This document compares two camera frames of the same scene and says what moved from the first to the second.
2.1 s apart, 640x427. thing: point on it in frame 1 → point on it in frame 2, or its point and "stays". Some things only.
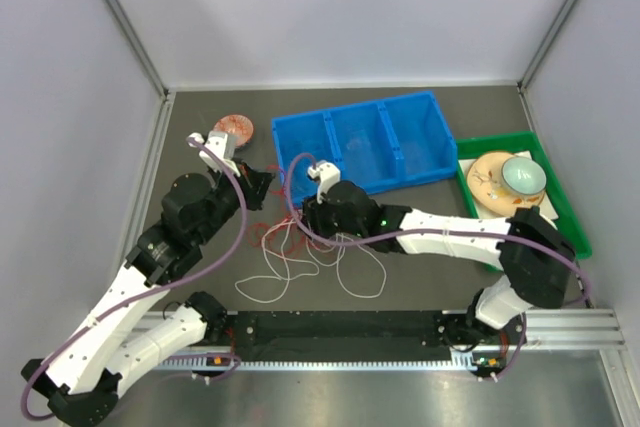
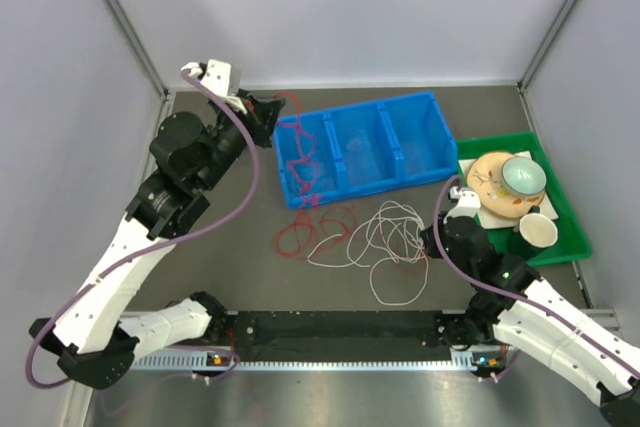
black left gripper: x=256 y=184 → x=261 y=113
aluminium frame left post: x=117 y=13 stays
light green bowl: x=523 y=175 stays
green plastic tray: x=524 y=142 stays
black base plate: x=391 y=335 stays
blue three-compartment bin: x=377 y=144 stays
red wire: x=285 y=231 → x=310 y=224
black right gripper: x=314 y=215 → x=427 y=235
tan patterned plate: x=487 y=188 stays
